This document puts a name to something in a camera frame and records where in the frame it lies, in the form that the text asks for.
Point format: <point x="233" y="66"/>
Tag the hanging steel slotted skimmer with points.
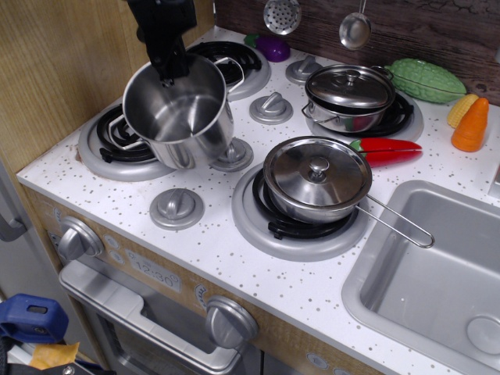
<point x="282" y="17"/>

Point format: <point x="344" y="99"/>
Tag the centre countertop grey knob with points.
<point x="237" y="157"/>

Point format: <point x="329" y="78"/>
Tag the green toy bitter gourd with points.
<point x="425" y="81"/>

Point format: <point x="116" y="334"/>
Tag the yellow toy corn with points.
<point x="459" y="109"/>

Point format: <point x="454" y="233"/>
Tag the back right stove burner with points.
<point x="403" y="120"/>

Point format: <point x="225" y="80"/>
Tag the right oven front knob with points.
<point x="228" y="324"/>

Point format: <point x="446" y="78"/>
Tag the countertop grey knob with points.
<point x="176" y="209"/>
<point x="271" y="110"/>
<point x="298" y="72"/>
<point x="237" y="157"/>

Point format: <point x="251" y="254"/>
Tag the grey fridge door handle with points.
<point x="13" y="229"/>

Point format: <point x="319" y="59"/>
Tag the blue clamp tool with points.
<point x="33" y="319"/>

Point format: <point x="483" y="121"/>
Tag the front left stove burner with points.
<point x="106" y="147"/>

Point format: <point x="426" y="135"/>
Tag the purple toy eggplant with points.
<point x="274" y="49"/>

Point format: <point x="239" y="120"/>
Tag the middle countertop grey knob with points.
<point x="271" y="110"/>

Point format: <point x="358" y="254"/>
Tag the small steel two-handled pot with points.
<point x="344" y="120"/>

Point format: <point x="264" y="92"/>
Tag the hanging steel ladle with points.
<point x="355" y="29"/>

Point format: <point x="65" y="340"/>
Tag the stove burner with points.
<point x="258" y="222"/>
<point x="106" y="147"/>
<point x="245" y="72"/>
<point x="403" y="120"/>

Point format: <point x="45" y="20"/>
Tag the back countertop grey knob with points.
<point x="298" y="72"/>

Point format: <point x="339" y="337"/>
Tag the oven knob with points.
<point x="228" y="324"/>
<point x="78" y="239"/>

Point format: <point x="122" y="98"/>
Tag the yellow cloth scrap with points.
<point x="46" y="356"/>

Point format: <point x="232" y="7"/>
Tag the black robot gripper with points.
<point x="163" y="23"/>

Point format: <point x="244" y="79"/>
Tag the grey toy sink basin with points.
<point x="428" y="277"/>

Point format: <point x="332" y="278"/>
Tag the left oven front knob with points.
<point x="78" y="239"/>

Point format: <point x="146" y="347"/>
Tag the grey oven door handle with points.
<point x="143" y="332"/>

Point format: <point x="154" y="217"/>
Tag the tall stainless steel pot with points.
<point x="187" y="123"/>

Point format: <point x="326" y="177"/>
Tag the orange toy carrot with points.
<point x="469" y="134"/>

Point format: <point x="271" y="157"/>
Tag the small steel pot lid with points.
<point x="351" y="86"/>

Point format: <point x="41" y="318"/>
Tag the steel frying pan with handle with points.
<point x="330" y="215"/>

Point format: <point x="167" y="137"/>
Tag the back left stove burner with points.
<point x="245" y="72"/>

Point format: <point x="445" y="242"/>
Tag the steel frying pan lid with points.
<point x="317" y="172"/>

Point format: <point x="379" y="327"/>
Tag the front countertop grey knob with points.
<point x="176" y="209"/>

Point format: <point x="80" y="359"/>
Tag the red toy chili pepper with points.
<point x="382" y="151"/>

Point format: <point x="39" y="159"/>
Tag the front right stove burner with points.
<point x="258" y="222"/>

